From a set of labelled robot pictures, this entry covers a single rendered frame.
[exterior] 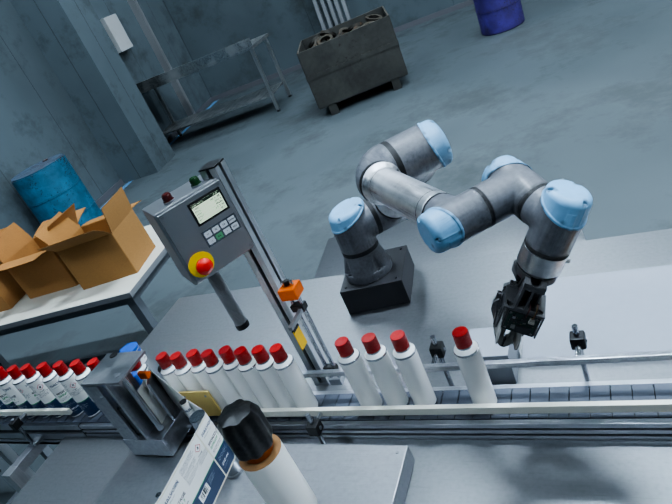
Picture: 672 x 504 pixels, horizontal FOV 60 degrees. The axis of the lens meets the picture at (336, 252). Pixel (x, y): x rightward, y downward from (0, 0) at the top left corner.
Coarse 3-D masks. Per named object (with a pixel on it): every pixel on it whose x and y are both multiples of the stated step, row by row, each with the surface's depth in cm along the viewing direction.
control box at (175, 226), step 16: (176, 192) 129; (192, 192) 125; (224, 192) 128; (144, 208) 128; (160, 208) 123; (176, 208) 123; (160, 224) 122; (176, 224) 124; (192, 224) 126; (208, 224) 128; (240, 224) 132; (160, 240) 132; (176, 240) 124; (192, 240) 126; (224, 240) 130; (240, 240) 133; (176, 256) 127; (192, 256) 127; (208, 256) 129; (224, 256) 131; (192, 272) 128
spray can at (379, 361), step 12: (372, 336) 123; (372, 348) 123; (384, 348) 125; (372, 360) 124; (384, 360) 124; (372, 372) 127; (384, 372) 125; (396, 372) 128; (384, 384) 127; (396, 384) 128; (384, 396) 130; (396, 396) 129
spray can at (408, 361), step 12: (396, 336) 120; (396, 348) 121; (408, 348) 121; (396, 360) 122; (408, 360) 121; (420, 360) 124; (408, 372) 122; (420, 372) 123; (408, 384) 125; (420, 384) 124; (420, 396) 126; (432, 396) 127
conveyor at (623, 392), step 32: (640, 384) 113; (96, 416) 177; (352, 416) 135; (384, 416) 131; (416, 416) 128; (448, 416) 124; (480, 416) 121; (512, 416) 118; (544, 416) 115; (576, 416) 112; (608, 416) 109; (640, 416) 107
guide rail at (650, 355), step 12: (492, 360) 122; (504, 360) 120; (516, 360) 119; (528, 360) 118; (540, 360) 116; (552, 360) 115; (564, 360) 114; (576, 360) 113; (588, 360) 112; (600, 360) 111; (612, 360) 110; (624, 360) 110; (636, 360) 109; (648, 360) 108; (312, 372) 141; (324, 372) 139; (336, 372) 138
